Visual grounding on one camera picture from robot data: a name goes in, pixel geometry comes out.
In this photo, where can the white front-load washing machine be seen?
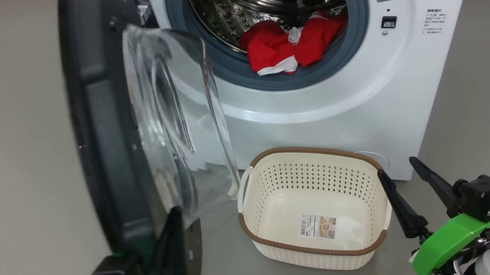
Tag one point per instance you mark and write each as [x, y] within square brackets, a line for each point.
[418, 92]

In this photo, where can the red and white garment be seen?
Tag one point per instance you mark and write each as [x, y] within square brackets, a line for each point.
[270, 50]

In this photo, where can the cream perforated basket brown rim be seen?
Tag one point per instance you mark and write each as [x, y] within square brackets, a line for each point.
[297, 259]

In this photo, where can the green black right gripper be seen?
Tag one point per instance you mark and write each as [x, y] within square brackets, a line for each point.
[449, 240]

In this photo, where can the printed product label sticker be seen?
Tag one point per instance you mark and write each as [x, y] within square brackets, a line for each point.
[317, 227]

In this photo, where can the black round glass washer door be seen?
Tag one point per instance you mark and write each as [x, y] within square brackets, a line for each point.
[108, 131]

